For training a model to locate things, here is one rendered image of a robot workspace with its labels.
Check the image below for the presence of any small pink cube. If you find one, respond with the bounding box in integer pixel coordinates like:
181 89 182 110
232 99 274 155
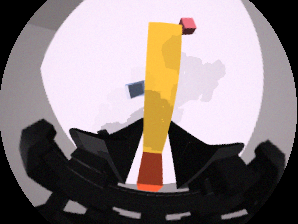
178 18 197 35

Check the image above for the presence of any yellow bar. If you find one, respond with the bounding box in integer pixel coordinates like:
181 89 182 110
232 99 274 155
136 22 182 192

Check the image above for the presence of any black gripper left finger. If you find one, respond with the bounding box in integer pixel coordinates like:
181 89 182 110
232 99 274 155
69 119 144 184

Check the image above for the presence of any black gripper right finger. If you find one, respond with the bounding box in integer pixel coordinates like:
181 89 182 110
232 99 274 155
168 121 246 189

